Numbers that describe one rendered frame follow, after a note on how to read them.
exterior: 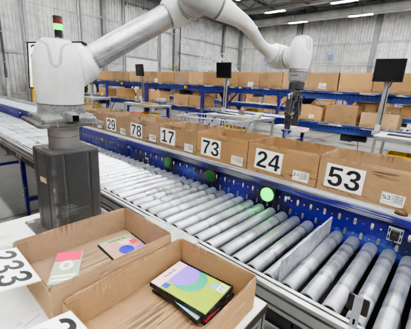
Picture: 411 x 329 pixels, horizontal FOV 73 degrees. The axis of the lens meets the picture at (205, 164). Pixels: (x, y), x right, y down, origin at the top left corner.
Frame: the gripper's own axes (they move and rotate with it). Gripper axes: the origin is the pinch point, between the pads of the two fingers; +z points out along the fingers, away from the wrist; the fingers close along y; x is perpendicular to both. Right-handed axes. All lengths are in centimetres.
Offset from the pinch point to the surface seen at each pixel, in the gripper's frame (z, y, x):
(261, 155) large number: 18.3, 8.2, -10.6
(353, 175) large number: 17.9, 8.1, 35.1
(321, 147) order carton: 13.6, -20.9, 10.2
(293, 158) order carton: 16.0, 8.0, 7.2
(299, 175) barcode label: 23.6, 8.1, 11.5
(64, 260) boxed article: 40, 108, -18
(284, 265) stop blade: 39, 60, 32
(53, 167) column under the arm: 14, 103, -35
